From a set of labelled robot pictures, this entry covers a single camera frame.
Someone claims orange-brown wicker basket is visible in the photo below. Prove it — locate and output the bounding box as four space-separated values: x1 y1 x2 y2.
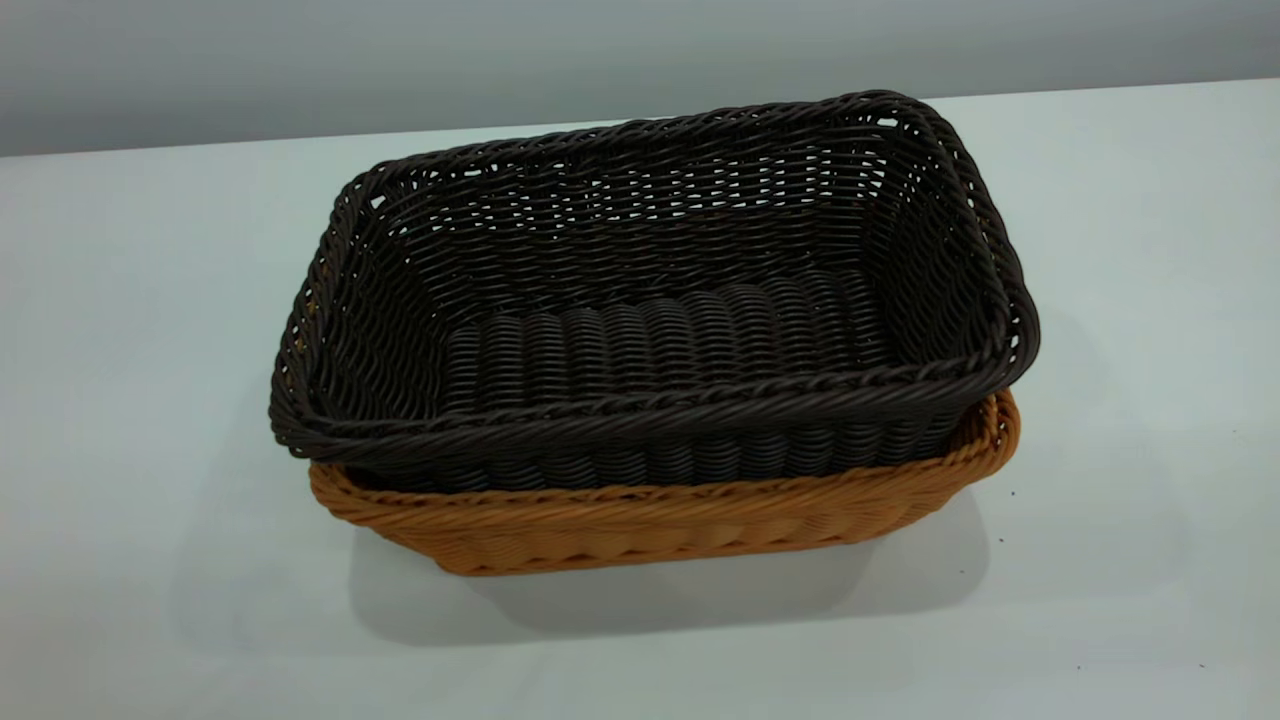
307 390 1021 577

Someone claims dark brown wicker basket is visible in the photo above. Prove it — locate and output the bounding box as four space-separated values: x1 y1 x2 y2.
268 90 1041 493

